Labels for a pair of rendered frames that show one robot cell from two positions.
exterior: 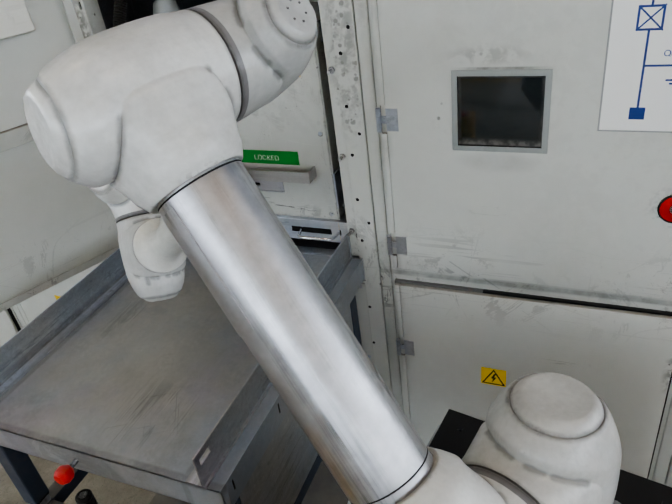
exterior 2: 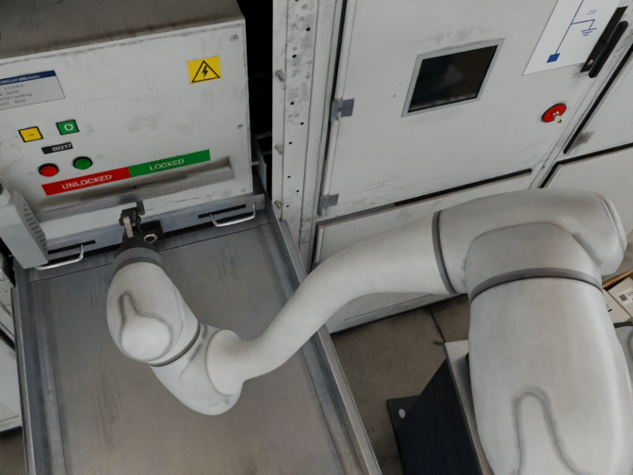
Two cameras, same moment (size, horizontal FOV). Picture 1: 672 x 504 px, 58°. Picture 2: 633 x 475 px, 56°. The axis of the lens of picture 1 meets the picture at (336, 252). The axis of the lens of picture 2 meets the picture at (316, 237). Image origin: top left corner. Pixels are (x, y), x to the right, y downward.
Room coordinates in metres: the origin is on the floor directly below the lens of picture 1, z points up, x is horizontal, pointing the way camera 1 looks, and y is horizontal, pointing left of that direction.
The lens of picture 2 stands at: (0.69, 0.49, 2.02)
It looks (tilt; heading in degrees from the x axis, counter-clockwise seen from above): 58 degrees down; 309
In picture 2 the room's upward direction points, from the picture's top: 7 degrees clockwise
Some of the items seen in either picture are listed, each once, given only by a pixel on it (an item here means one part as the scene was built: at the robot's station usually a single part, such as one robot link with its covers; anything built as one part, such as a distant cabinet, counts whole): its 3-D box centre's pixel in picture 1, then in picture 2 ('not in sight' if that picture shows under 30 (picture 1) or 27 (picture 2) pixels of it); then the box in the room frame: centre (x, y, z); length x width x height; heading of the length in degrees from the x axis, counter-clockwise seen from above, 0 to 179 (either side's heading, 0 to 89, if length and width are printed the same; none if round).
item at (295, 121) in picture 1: (234, 132); (122, 152); (1.41, 0.20, 1.15); 0.48 x 0.01 x 0.48; 64
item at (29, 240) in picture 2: not in sight; (18, 225); (1.44, 0.42, 1.09); 0.08 x 0.05 x 0.17; 154
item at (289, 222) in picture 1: (257, 219); (145, 220); (1.42, 0.19, 0.89); 0.54 x 0.05 x 0.06; 64
